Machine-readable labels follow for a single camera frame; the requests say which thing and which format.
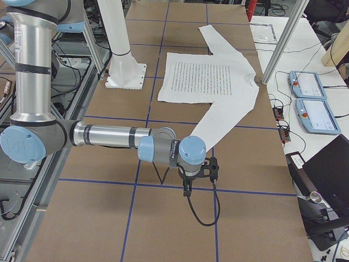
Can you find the orange circuit board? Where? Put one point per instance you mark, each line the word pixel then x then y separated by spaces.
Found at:
pixel 284 135
pixel 278 113

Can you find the wooden plank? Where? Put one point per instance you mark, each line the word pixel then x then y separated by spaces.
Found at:
pixel 337 50

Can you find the orange circuit board lower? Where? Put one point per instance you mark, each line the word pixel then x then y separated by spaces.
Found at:
pixel 284 135

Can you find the blue teach pendant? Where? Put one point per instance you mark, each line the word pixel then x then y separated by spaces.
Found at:
pixel 306 85
pixel 317 117

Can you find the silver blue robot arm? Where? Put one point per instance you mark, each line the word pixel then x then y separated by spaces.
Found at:
pixel 35 133

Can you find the aluminium frame post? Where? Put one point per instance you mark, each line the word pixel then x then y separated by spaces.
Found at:
pixel 292 22

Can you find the clear plastic document sleeve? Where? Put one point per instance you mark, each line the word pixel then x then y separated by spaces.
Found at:
pixel 263 33

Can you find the lower blue teach pendant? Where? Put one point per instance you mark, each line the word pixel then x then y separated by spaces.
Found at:
pixel 317 117

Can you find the white long-sleeve printed shirt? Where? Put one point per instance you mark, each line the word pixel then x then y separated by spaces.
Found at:
pixel 225 79

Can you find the orange circuit board upper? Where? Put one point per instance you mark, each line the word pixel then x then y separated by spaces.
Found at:
pixel 278 113

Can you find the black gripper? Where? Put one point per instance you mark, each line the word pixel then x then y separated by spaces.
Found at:
pixel 187 178

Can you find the upper blue teach pendant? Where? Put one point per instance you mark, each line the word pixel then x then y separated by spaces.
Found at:
pixel 306 85

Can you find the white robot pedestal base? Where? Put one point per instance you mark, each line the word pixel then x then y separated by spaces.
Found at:
pixel 124 71

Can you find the aluminium frame rail structure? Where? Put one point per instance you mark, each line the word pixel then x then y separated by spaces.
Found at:
pixel 26 190

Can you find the black laptop computer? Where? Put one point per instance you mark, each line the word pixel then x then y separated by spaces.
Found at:
pixel 323 184

